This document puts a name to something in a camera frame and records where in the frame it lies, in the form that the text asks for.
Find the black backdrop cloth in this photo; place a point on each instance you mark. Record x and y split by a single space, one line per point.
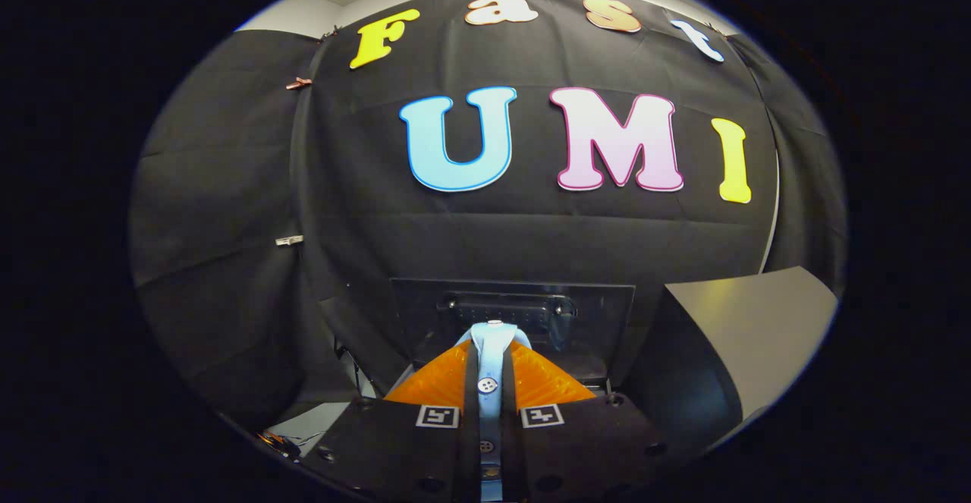
364 207

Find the silver cloth clip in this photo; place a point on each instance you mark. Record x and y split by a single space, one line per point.
289 240

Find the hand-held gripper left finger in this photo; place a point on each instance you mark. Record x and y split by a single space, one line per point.
394 450

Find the copper cloth clip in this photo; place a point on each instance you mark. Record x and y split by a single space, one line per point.
298 83

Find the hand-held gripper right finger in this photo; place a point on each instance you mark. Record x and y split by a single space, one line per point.
584 450

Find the light blue shirt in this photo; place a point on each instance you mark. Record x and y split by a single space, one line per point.
490 366

